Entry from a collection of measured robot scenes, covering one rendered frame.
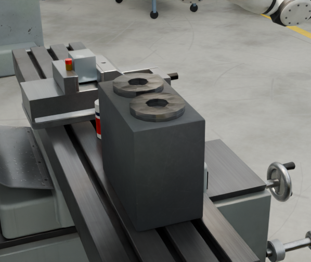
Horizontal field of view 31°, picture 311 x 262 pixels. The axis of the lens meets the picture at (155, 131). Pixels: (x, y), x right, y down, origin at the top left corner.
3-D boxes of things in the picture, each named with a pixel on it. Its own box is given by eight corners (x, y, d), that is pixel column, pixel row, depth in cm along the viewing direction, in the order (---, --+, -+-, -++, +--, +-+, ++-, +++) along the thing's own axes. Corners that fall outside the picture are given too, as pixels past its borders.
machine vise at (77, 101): (152, 84, 151) (151, 45, 146) (173, 105, 139) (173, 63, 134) (21, 106, 140) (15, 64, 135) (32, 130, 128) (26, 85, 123)
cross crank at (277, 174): (280, 186, 172) (283, 152, 166) (301, 206, 162) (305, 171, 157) (232, 196, 167) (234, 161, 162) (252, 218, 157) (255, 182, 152)
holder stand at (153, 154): (160, 159, 115) (158, 66, 106) (204, 218, 96) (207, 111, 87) (102, 170, 111) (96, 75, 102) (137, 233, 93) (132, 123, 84)
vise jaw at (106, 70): (109, 67, 143) (108, 52, 142) (126, 84, 133) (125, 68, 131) (87, 71, 141) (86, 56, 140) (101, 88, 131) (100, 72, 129)
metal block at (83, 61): (90, 71, 138) (88, 48, 136) (97, 79, 133) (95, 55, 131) (69, 75, 137) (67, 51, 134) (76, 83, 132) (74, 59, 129)
